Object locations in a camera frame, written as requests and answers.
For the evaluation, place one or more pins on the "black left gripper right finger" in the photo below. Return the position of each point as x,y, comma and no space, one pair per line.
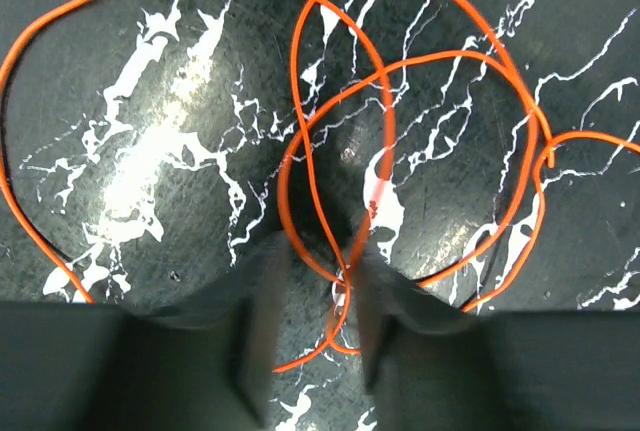
426,364

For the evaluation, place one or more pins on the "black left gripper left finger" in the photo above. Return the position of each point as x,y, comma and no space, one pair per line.
209,358

